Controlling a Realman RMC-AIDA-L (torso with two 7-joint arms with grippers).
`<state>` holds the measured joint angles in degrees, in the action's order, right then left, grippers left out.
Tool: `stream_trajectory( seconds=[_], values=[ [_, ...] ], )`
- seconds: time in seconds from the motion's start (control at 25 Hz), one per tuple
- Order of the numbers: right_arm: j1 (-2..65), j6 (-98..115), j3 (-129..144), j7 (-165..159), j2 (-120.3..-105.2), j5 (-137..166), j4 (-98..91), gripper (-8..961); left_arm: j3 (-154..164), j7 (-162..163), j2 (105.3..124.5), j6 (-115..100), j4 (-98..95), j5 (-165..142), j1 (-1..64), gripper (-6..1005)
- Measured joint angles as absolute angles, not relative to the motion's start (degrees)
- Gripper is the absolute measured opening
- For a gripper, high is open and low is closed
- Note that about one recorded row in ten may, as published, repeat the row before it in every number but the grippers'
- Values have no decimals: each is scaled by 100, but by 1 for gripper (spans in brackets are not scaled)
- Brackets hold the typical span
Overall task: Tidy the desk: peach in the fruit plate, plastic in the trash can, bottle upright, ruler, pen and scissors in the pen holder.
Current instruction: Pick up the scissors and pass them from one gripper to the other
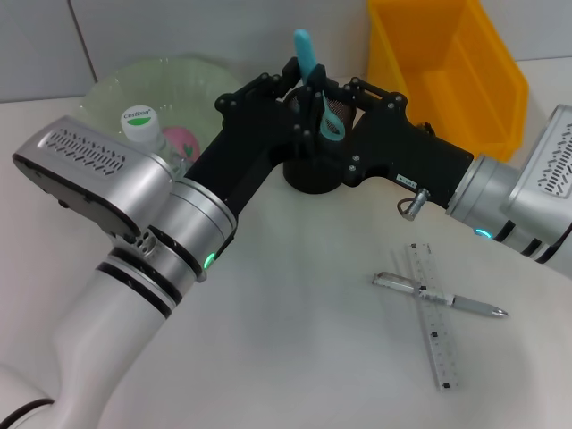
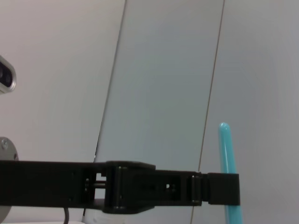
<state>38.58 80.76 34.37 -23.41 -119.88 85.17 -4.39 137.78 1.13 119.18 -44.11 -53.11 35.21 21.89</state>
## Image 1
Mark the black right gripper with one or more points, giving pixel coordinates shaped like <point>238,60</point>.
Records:
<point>402,147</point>

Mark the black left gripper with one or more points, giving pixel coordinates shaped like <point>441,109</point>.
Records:
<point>250,129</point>

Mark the blue teal scissors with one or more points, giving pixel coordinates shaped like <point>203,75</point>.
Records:
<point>306,53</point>

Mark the pink peach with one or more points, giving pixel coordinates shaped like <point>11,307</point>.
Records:
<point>179,140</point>

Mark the clear green-label water bottle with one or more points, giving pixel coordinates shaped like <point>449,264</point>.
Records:
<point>140,127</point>

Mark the clear plastic ruler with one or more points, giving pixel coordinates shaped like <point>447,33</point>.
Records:
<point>440,339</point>

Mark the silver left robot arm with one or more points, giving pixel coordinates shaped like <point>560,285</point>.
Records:
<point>111,179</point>

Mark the black mesh pen cup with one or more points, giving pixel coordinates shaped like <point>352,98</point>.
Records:
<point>313,176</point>

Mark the green glass fruit plate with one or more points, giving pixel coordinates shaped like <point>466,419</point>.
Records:
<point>179,89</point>

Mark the silver clear pen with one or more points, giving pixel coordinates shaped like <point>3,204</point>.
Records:
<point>473,305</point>

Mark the yellow plastic bin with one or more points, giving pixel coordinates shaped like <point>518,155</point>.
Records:
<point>456,80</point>

